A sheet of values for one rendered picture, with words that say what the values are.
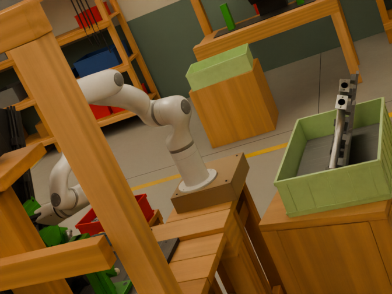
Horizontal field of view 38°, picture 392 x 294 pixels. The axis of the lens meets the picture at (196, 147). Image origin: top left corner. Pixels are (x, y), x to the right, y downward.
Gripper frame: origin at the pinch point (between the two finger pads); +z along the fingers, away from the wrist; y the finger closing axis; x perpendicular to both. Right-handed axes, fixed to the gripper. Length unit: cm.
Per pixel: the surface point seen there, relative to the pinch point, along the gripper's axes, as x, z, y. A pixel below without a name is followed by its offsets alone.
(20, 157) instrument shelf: -1, -38, 35
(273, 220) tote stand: 16, -62, -68
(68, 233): 1.3, -0.4, -15.6
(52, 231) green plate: 0.0, 2.8, -10.3
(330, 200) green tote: 19, -88, -69
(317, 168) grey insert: -2, -82, -86
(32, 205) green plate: -10.2, 2.8, -2.4
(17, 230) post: 17.2, -25.8, 29.1
